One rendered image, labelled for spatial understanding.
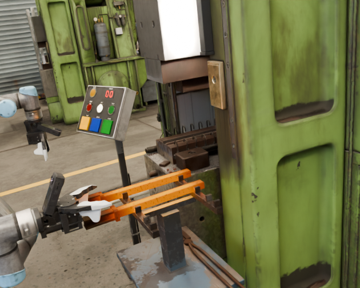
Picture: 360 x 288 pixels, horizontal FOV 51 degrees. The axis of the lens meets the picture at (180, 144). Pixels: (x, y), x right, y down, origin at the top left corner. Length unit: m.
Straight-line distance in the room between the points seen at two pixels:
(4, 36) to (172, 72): 8.09
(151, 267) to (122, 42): 5.56
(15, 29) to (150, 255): 8.44
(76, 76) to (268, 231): 5.43
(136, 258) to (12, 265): 0.47
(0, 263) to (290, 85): 1.08
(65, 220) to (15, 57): 8.52
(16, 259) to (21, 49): 8.56
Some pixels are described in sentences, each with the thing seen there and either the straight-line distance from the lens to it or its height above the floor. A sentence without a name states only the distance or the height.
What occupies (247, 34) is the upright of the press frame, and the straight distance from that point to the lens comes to 1.26.
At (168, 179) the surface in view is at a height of 0.99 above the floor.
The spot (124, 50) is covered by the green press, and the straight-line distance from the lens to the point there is 6.64.
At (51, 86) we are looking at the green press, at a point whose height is 0.65.
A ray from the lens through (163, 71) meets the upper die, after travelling 1.56.
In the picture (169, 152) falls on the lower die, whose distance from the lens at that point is 1.67.
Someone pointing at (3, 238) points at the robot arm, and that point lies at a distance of 1.10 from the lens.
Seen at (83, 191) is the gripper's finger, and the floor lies 1.06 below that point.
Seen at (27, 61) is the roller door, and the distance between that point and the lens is 9.57.
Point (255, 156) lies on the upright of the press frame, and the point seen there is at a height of 1.03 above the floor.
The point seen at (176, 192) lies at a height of 0.99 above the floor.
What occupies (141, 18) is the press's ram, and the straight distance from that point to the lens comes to 1.69.
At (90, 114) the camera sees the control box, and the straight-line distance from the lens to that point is 2.21.
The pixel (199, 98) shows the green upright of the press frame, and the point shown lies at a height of 1.12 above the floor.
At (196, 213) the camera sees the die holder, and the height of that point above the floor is 0.73.
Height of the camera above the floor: 1.53
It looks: 19 degrees down
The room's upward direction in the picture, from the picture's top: 7 degrees counter-clockwise
